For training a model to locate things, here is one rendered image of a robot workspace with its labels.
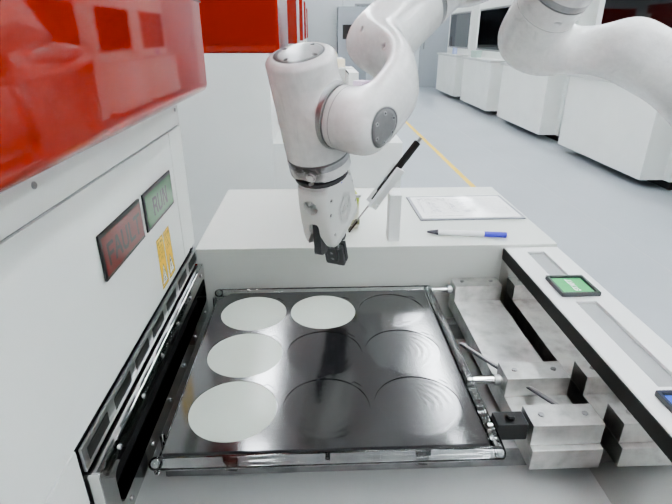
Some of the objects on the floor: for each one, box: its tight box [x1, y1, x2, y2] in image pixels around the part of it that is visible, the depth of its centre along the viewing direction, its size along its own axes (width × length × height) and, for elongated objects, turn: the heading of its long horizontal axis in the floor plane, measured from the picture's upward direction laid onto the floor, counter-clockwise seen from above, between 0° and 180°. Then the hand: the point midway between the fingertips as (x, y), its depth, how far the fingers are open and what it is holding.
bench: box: [497, 0, 600, 141], centre depth 687 cm, size 108×180×200 cm, turn 2°
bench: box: [436, 4, 480, 98], centre depth 1089 cm, size 108×180×200 cm, turn 2°
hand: (336, 252), depth 78 cm, fingers closed
